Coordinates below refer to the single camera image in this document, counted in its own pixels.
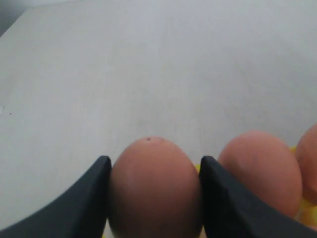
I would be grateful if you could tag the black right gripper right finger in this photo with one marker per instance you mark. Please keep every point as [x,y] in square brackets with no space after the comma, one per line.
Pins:
[232,211]

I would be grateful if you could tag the brown egg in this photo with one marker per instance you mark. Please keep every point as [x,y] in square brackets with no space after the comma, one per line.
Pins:
[306,154]
[154,192]
[266,166]

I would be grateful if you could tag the yellow plastic egg tray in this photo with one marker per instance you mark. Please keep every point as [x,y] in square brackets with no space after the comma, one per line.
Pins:
[306,215]

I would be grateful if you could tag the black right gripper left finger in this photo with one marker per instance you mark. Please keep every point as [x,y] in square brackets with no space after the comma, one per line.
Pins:
[80,212]

